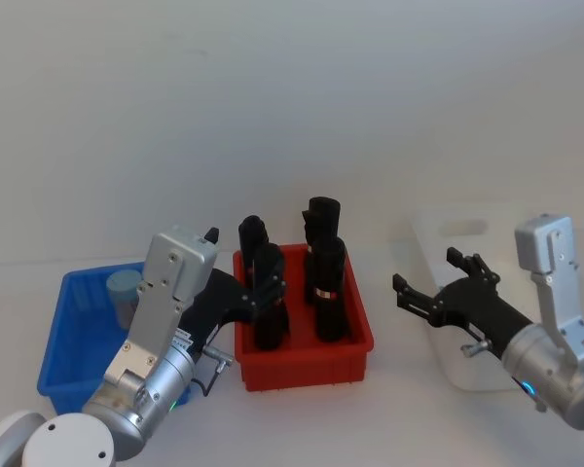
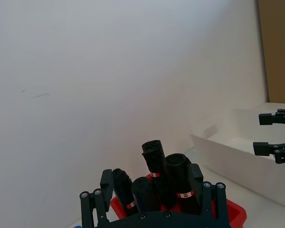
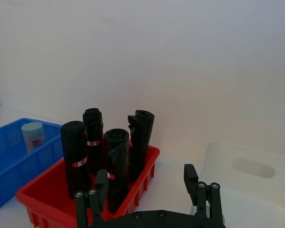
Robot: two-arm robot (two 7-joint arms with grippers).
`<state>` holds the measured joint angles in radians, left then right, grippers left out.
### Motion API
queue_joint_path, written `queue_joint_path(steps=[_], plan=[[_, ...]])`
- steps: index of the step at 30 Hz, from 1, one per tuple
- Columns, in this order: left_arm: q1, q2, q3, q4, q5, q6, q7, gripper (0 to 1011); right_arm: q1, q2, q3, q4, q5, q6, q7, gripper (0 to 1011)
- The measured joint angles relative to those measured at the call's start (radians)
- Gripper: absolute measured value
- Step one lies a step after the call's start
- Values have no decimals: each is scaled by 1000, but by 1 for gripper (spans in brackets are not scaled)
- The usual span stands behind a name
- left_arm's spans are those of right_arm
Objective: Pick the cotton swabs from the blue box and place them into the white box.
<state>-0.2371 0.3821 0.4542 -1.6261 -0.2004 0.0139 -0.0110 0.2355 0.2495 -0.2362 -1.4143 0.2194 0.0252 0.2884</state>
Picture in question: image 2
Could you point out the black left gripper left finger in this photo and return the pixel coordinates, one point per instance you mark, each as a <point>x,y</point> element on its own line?
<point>107,190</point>

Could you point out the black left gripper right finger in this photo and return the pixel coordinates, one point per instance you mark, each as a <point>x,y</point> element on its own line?
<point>195,180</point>

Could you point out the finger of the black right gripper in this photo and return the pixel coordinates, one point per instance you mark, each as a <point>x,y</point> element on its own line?
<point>261,148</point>
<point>266,119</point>

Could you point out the slim black bag roll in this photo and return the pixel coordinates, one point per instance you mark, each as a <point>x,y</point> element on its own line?
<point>122,187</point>

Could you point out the thick black bag roll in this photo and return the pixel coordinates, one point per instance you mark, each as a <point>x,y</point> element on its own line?
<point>178,171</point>

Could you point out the white shallow tray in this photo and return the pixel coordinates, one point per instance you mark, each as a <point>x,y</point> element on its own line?
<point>230,156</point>

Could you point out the unlabelled black bag roll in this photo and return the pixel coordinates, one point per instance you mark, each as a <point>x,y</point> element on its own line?
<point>145,194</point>

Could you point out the red plastic bin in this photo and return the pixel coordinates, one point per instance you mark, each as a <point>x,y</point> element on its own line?
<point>235,213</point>

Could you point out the brown board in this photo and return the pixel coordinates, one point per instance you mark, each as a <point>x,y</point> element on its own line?
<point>279,47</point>

